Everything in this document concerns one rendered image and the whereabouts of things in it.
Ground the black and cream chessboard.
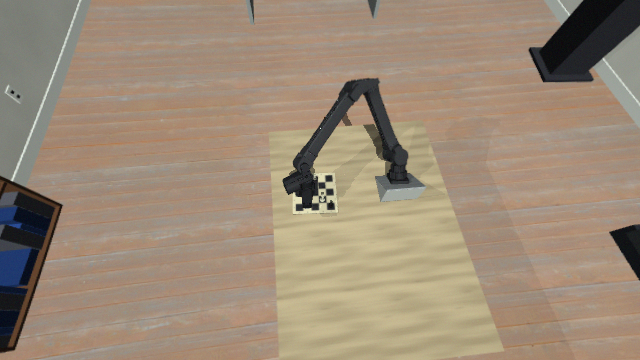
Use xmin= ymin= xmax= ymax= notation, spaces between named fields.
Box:
xmin=293 ymin=173 xmax=338 ymax=214

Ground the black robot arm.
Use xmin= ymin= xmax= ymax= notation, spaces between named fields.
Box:
xmin=282 ymin=78 xmax=409 ymax=209

